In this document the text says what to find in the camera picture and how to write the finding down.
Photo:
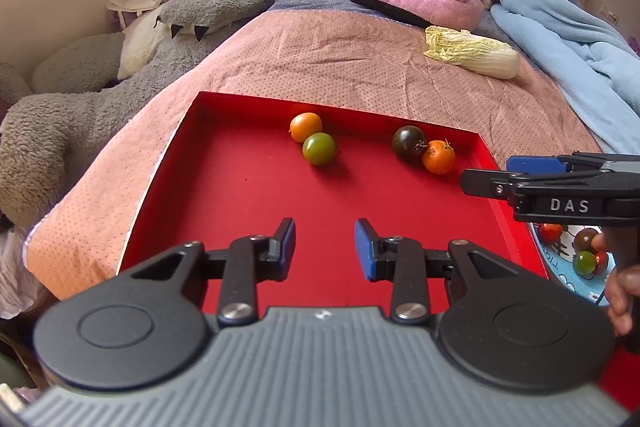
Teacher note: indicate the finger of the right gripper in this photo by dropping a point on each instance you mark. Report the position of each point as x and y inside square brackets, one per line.
[494, 183]
[577, 161]

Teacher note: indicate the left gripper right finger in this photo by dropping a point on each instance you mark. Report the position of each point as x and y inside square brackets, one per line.
[407, 265]

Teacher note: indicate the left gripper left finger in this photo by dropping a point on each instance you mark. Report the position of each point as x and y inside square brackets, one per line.
[248, 261]

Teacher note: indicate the large dark brown tomato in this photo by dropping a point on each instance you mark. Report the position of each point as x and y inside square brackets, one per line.
[583, 240]

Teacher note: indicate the small red fruit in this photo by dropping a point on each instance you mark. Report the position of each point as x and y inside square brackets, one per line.
[549, 233]

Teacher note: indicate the dark red plum fruit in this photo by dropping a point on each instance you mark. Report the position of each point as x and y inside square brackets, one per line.
[601, 261]

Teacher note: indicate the green tomato front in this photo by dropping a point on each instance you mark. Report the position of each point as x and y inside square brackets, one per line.
[585, 264]

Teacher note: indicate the green tomato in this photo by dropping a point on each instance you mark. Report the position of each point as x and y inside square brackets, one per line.
[319, 149]
[585, 264]

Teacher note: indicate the person's right hand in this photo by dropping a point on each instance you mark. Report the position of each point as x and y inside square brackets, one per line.
[622, 286]

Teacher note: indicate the orange tangerine right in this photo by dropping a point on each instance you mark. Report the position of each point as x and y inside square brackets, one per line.
[438, 157]

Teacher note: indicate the blue cartoon plate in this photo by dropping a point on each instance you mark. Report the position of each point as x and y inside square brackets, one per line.
[558, 261]

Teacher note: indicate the light blue blanket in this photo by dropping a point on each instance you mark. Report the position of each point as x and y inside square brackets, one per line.
[593, 65]

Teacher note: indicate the red shallow tray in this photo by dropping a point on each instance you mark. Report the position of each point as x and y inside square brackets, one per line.
[232, 169]

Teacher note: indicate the dark purple tomato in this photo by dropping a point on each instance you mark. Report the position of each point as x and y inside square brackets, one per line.
[409, 144]

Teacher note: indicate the napa cabbage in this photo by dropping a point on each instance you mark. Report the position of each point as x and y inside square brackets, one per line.
[485, 56]

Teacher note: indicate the green tomato back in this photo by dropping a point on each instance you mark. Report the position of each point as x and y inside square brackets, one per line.
[319, 149]

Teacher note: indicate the small orange tomato back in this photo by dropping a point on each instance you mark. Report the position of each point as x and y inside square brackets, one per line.
[303, 125]

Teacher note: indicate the pink dotted bedspread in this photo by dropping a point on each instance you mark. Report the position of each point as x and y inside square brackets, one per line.
[342, 59]

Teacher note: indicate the grey plush totoro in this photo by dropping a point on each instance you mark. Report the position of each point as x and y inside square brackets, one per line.
[54, 125]

